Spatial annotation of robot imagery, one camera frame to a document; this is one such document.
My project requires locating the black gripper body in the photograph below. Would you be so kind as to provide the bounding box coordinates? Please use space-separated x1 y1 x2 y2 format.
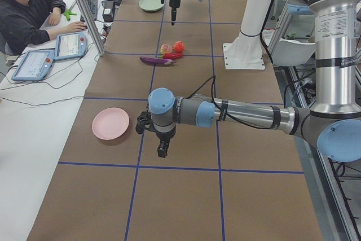
169 0 180 8
155 126 176 141

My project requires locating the red pomegranate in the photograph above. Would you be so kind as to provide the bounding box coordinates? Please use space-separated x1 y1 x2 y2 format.
173 41 186 53

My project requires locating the yellow pink peach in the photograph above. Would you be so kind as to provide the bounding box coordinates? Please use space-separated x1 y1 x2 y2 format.
160 44 173 55

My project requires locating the green plate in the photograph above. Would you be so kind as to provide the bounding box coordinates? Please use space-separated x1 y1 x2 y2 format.
138 0 164 12

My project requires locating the red chili pepper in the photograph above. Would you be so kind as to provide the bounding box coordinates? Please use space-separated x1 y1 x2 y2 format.
158 52 183 60

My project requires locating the pink plate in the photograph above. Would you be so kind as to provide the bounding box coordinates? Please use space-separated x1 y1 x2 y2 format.
91 107 130 140

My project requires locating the purple eggplant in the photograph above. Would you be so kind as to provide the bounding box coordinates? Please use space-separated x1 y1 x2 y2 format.
139 56 176 66

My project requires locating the black power adapter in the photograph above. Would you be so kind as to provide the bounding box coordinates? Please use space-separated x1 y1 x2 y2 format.
102 1 115 22

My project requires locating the black keyboard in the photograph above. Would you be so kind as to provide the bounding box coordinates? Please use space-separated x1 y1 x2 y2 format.
86 0 98 20

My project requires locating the green toy object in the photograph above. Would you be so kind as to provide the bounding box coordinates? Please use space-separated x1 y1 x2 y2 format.
63 9 77 21

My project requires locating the far blue teach pendant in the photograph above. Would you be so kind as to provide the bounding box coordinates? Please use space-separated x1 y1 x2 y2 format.
54 32 87 60

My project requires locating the blue teach pendant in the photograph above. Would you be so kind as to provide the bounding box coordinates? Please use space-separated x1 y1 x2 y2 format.
54 32 87 60
11 50 55 81

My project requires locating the white chair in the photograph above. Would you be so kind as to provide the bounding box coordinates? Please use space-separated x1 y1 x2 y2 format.
271 39 316 67

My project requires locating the near blue teach pendant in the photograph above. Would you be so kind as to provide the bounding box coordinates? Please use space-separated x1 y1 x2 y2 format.
11 50 55 81

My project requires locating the seated person in black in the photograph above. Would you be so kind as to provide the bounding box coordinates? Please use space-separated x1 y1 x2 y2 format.
1 0 85 55

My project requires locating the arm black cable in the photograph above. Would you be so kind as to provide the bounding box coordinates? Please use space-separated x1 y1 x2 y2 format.
187 75 279 130

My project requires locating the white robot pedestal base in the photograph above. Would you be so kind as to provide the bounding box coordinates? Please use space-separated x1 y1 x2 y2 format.
223 0 272 70

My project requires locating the aluminium frame post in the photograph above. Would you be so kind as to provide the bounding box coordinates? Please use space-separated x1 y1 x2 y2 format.
75 0 105 56

